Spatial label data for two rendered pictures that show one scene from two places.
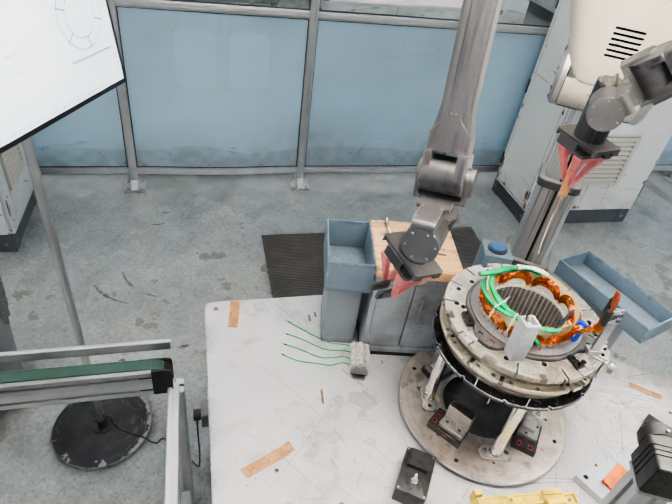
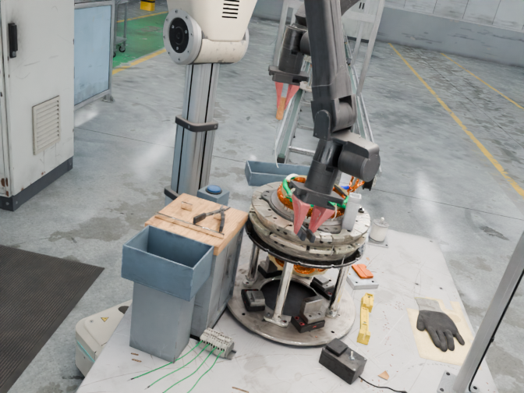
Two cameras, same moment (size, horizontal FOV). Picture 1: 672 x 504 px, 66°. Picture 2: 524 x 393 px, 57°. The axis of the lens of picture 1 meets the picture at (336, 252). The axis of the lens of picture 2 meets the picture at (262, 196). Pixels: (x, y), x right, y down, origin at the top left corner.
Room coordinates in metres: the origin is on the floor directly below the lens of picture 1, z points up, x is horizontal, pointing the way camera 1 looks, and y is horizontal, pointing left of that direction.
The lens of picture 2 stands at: (0.48, 0.75, 1.64)
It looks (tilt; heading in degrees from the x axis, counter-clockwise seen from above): 25 degrees down; 291
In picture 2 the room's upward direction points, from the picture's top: 11 degrees clockwise
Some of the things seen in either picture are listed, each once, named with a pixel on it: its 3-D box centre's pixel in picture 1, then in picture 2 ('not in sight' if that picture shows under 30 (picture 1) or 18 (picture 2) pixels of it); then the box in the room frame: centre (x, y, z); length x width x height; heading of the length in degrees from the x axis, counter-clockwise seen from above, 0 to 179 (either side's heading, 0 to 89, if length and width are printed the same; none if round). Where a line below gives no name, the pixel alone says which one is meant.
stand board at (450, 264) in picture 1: (414, 249); (199, 221); (0.99, -0.18, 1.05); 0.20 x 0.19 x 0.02; 97
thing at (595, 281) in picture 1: (590, 328); (277, 208); (0.96, -0.65, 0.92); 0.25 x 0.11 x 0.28; 35
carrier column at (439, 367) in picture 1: (438, 370); (283, 289); (0.77, -0.26, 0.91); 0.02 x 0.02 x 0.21
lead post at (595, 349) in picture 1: (604, 331); not in sight; (0.70, -0.50, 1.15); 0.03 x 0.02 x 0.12; 95
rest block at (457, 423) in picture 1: (457, 420); (313, 309); (0.69, -0.31, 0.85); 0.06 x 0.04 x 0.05; 55
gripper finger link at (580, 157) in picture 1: (575, 161); (283, 90); (0.93, -0.42, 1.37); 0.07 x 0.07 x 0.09; 27
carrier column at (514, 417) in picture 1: (509, 425); (341, 281); (0.65, -0.40, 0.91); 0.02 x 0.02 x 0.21
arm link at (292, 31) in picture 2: (608, 96); (297, 39); (0.92, -0.42, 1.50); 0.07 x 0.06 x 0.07; 160
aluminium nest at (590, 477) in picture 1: (608, 478); (357, 274); (0.64, -0.65, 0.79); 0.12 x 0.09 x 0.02; 133
